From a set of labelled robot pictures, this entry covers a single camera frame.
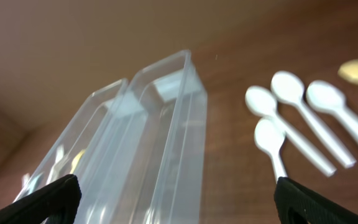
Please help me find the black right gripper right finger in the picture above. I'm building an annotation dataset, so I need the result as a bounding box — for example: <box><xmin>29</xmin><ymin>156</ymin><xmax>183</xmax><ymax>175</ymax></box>
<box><xmin>273</xmin><ymin>177</ymin><xmax>358</xmax><ymax>224</ymax></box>

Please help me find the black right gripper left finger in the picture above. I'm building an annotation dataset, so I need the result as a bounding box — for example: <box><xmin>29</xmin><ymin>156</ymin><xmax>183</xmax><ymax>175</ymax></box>
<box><xmin>0</xmin><ymin>174</ymin><xmax>81</xmax><ymax>224</ymax></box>

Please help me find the white plastic spoon slim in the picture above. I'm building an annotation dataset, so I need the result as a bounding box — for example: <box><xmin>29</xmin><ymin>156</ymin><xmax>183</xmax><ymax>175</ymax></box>
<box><xmin>245</xmin><ymin>86</ymin><xmax>336</xmax><ymax>177</ymax></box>

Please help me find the white plastic spoon thick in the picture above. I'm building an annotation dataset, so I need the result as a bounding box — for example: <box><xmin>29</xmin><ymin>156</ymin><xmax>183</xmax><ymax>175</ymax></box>
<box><xmin>306</xmin><ymin>80</ymin><xmax>358</xmax><ymax>143</ymax></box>

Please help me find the clear plastic container left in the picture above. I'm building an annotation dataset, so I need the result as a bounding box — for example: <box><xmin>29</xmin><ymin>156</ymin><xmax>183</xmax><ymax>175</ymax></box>
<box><xmin>12</xmin><ymin>78</ymin><xmax>129</xmax><ymax>203</ymax></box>

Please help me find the clear plastic container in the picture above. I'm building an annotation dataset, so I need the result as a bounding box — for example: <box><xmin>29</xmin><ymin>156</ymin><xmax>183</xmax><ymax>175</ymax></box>
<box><xmin>12</xmin><ymin>78</ymin><xmax>129</xmax><ymax>203</ymax></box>
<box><xmin>73</xmin><ymin>50</ymin><xmax>208</xmax><ymax>223</ymax></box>

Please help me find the clear plastic container right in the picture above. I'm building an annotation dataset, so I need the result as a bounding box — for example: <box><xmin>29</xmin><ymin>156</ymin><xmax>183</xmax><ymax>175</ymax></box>
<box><xmin>73</xmin><ymin>50</ymin><xmax>208</xmax><ymax>223</ymax></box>

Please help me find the white fork under gripper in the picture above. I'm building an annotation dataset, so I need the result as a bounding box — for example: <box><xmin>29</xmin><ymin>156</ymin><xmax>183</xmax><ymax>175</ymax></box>
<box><xmin>22</xmin><ymin>173</ymin><xmax>30</xmax><ymax>188</ymax></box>

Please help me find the white plastic fork curved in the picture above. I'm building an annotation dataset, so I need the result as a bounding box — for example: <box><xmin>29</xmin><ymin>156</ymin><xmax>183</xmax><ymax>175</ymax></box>
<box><xmin>46</xmin><ymin>155</ymin><xmax>68</xmax><ymax>185</ymax></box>

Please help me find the yellow plastic fork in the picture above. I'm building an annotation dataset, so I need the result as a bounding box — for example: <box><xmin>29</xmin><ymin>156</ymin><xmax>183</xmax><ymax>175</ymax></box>
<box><xmin>70</xmin><ymin>149</ymin><xmax>86</xmax><ymax>174</ymax></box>

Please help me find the white plastic fork large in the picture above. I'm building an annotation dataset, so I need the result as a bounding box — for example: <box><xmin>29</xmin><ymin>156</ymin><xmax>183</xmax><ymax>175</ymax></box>
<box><xmin>54</xmin><ymin>145</ymin><xmax>65</xmax><ymax>165</ymax></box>

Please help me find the white fork thick handle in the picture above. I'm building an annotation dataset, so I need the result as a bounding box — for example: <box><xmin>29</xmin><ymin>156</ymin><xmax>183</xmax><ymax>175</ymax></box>
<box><xmin>21</xmin><ymin>172</ymin><xmax>44</xmax><ymax>197</ymax></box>

